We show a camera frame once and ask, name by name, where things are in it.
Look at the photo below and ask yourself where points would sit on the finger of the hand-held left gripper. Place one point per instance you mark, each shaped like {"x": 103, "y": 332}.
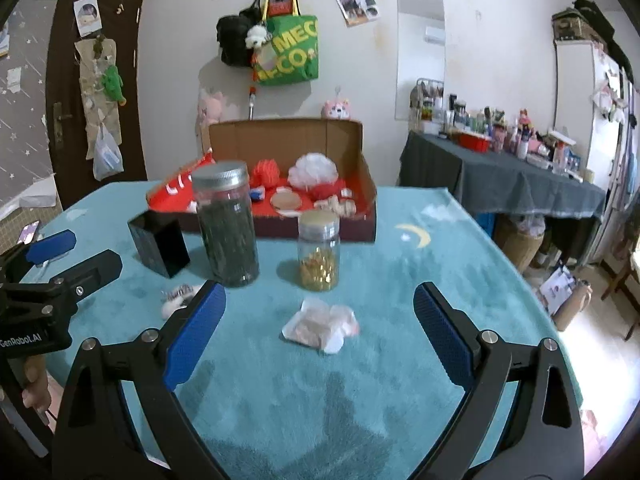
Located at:
{"x": 95, "y": 266}
{"x": 50, "y": 247}

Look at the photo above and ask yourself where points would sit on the zebra striped plush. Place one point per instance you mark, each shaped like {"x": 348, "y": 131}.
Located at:
{"x": 175, "y": 300}

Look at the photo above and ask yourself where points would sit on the tall jar with metal lid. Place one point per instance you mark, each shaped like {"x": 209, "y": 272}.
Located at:
{"x": 227, "y": 230}

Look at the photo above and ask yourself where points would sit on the pink plush doll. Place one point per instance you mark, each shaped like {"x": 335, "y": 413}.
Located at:
{"x": 209, "y": 110}

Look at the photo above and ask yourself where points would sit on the smartphone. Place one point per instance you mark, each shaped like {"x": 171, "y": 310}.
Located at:
{"x": 29, "y": 232}

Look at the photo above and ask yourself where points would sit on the green tote bag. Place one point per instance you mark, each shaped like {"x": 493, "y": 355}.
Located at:
{"x": 290, "y": 55}

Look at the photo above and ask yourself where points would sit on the table with grey cloth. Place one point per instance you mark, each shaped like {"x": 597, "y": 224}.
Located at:
{"x": 505, "y": 185}

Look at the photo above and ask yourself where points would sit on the beige hanging organizer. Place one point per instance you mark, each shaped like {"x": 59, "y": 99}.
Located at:
{"x": 95, "y": 125}

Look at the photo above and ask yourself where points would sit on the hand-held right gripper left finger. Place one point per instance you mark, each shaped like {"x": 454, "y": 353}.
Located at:
{"x": 195, "y": 330}

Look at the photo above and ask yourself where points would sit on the white mesh bath pouf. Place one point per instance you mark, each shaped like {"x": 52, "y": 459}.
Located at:
{"x": 312, "y": 169}

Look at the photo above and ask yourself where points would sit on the photo wall poster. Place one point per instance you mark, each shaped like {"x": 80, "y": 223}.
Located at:
{"x": 355, "y": 2}

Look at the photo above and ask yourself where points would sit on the white paper note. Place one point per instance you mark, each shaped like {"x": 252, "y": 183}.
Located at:
{"x": 88, "y": 15}

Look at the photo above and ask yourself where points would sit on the small white plush charm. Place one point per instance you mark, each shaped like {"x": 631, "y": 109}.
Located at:
{"x": 257, "y": 36}

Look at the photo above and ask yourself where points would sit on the cluttered side table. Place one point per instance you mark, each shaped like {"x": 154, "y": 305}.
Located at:
{"x": 500, "y": 130}

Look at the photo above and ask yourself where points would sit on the red basin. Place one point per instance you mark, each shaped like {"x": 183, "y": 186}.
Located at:
{"x": 474, "y": 142}

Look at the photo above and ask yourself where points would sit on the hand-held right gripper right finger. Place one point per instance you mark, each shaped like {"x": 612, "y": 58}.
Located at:
{"x": 442, "y": 330}

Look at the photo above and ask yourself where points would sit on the beige thermos bottle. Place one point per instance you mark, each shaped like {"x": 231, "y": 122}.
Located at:
{"x": 574, "y": 305}

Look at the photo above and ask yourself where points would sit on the red card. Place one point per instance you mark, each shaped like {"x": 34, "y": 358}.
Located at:
{"x": 280, "y": 1}

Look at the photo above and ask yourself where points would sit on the woven basket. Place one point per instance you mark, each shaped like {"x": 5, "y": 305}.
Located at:
{"x": 522, "y": 245}

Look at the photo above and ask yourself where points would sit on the blue packet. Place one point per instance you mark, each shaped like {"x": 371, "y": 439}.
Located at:
{"x": 257, "y": 194}

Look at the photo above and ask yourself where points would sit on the cardboard box with red inside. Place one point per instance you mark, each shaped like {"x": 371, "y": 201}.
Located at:
{"x": 280, "y": 140}

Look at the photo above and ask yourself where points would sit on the beige round powder puff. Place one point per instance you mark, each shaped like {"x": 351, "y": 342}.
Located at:
{"x": 286, "y": 200}

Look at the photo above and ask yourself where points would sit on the green plush toy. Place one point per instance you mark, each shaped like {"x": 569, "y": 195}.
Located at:
{"x": 114, "y": 85}

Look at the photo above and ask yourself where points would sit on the black box with colourful sides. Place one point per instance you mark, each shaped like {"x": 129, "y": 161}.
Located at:
{"x": 160, "y": 245}

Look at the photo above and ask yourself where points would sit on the white wrapper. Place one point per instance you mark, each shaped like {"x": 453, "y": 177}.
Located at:
{"x": 320, "y": 332}

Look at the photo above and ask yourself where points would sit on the stick with red cap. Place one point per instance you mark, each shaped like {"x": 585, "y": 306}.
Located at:
{"x": 253, "y": 105}

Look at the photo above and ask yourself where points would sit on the white plastic bag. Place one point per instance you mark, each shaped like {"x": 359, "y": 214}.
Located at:
{"x": 107, "y": 157}

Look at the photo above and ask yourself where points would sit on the wall mirror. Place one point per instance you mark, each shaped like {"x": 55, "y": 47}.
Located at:
{"x": 420, "y": 50}

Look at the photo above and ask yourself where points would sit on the white refrigerator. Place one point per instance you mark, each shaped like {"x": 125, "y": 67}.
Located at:
{"x": 605, "y": 125}

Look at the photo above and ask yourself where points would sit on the black bag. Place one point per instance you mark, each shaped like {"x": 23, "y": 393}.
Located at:
{"x": 232, "y": 40}

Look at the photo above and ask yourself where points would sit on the small jar of gold pieces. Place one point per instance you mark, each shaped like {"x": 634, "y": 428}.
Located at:
{"x": 319, "y": 260}

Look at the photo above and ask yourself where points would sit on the person's left hand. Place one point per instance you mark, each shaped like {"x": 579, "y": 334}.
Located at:
{"x": 37, "y": 385}

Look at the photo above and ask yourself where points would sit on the pink cat plush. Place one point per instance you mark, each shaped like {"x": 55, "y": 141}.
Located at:
{"x": 336, "y": 109}

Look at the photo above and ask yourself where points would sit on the dark brown door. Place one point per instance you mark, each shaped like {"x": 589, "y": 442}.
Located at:
{"x": 132, "y": 110}

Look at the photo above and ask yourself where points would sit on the wooden chair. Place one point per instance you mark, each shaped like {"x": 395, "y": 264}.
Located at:
{"x": 622, "y": 265}

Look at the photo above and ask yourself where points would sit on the printed paper sheet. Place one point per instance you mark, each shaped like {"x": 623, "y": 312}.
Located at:
{"x": 555, "y": 287}

